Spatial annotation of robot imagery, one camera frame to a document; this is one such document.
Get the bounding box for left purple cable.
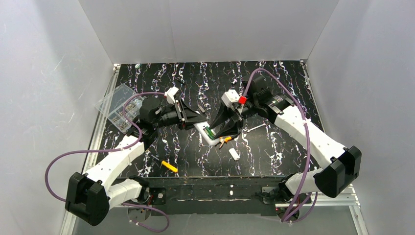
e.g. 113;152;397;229
45;92;170;233

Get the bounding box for white battery cover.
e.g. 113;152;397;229
229;148;240;161

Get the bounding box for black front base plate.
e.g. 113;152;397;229
142;176;312;216

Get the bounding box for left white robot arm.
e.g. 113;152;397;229
65;97;207;226

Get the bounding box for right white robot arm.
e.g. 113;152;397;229
210;75;362;199

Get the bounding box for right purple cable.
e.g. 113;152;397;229
243;68;319;223

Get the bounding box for small green capped battery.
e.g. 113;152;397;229
204;127;215;139

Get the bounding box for aluminium frame rail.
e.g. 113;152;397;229
275;185;368;235

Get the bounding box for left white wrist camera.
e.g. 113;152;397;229
164;87;179;104

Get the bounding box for white remote control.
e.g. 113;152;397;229
194;121;219;146

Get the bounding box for clear plastic screw box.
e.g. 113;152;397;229
95;84;144;134

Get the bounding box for purple cable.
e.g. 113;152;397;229
45;92;170;233
243;68;319;223

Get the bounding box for yellow handled screwdriver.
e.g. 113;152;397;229
152;156;179;173

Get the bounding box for orange handled pliers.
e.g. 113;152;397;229
219;131;241;149

